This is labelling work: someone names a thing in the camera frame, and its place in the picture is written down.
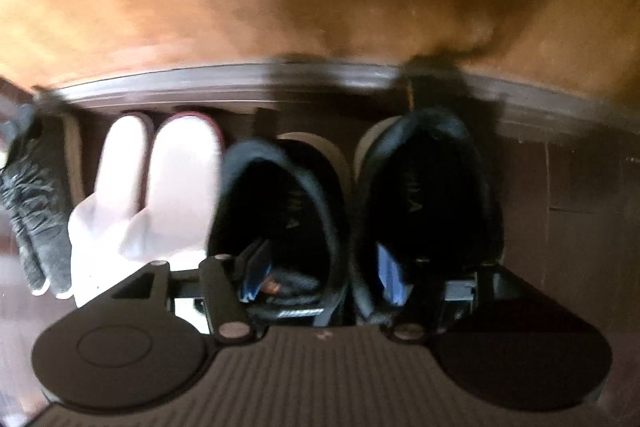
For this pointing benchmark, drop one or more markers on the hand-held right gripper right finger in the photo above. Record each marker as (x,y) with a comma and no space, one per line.
(392,277)

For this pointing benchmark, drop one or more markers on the white slipper with maroon trim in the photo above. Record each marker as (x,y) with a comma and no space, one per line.
(120,157)
(185,167)

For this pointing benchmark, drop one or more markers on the black sneaker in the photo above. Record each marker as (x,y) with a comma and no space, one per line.
(450,167)
(300,187)

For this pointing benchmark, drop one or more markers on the grey knit sneaker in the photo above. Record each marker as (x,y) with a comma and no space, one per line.
(35,207)

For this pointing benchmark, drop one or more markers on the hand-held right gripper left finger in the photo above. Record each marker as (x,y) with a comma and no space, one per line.
(257,268)

